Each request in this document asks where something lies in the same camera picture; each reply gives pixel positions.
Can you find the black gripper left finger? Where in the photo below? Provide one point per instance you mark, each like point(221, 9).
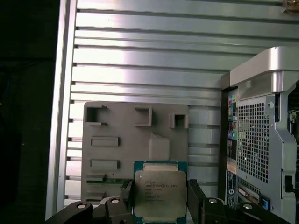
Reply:
point(116, 210)

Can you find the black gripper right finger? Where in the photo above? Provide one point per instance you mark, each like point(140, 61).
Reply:
point(205, 210)

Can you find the silver square CPU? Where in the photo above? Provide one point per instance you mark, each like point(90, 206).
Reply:
point(160, 186)

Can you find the blue case latch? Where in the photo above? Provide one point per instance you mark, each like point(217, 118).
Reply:
point(265, 203)

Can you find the grey plastic parts rack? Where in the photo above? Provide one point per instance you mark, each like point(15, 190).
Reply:
point(130, 149)

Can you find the black open PC case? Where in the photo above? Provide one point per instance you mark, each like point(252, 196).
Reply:
point(279, 144)

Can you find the brown square base plate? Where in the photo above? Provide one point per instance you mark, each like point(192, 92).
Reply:
point(290, 4)

